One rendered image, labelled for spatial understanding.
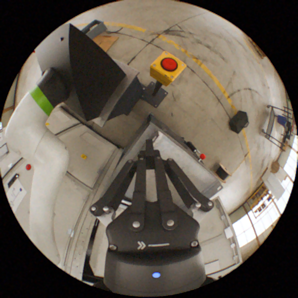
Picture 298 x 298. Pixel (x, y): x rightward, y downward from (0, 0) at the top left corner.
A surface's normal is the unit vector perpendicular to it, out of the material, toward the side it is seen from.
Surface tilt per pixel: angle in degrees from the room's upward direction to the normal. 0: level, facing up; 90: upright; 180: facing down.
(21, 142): 53
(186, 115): 0
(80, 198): 90
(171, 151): 0
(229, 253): 90
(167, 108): 0
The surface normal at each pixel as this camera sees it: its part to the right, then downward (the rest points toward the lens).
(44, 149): 0.92, -0.09
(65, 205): 0.59, -0.72
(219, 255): -0.55, -0.75
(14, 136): 0.80, 0.23
